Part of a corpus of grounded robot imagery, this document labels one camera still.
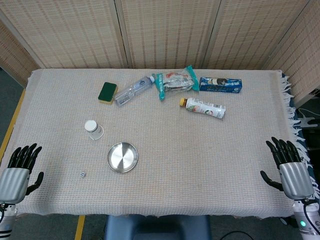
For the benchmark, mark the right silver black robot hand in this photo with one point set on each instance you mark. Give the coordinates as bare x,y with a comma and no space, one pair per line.
296,180

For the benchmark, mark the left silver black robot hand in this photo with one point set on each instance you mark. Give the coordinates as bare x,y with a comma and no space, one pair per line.
12,180

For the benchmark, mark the small white die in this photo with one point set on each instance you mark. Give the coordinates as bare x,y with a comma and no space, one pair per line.
82,174

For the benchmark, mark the small white jar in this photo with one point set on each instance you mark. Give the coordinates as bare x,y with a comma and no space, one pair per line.
95,130

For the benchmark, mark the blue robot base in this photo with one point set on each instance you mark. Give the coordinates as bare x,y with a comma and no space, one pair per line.
157,227

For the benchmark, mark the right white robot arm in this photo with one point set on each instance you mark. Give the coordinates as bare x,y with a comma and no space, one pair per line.
306,225

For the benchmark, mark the round steel plate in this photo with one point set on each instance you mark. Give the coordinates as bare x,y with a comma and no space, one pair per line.
122,157

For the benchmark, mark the yellow floor tape strip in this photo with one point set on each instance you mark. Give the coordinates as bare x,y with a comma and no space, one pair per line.
11,125
80,227

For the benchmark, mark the beige woven tablecloth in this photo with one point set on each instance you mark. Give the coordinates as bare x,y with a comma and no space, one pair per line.
187,150

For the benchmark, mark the white drink bottle yellow cap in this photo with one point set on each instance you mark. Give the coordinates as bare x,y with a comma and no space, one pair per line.
205,108

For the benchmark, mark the blue cookie box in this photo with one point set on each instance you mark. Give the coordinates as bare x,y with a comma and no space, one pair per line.
220,85

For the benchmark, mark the green yellow sponge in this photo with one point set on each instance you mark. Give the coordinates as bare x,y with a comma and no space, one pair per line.
107,92

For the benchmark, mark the clear plastic water bottle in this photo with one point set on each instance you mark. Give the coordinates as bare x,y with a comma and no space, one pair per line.
130,93

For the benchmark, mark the teal clear snack packet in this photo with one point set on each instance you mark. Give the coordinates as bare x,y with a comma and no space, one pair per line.
175,81

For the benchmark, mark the bamboo folding screen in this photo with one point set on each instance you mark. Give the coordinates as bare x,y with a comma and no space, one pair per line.
162,32

